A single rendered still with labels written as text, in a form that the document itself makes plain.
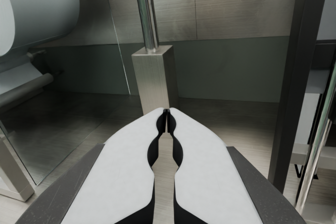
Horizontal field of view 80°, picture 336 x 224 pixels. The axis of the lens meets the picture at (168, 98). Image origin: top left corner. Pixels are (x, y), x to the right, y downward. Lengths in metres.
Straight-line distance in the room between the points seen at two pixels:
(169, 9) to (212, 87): 0.33
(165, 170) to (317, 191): 0.33
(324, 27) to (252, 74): 0.49
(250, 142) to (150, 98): 0.31
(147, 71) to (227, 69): 0.34
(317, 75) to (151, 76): 0.37
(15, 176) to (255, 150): 0.59
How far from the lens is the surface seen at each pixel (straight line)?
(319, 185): 0.57
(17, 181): 0.61
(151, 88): 0.56
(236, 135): 0.65
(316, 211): 0.50
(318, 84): 0.34
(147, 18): 0.54
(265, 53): 0.76
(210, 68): 0.78
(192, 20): 0.75
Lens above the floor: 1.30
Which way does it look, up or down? 27 degrees down
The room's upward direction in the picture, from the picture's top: 8 degrees counter-clockwise
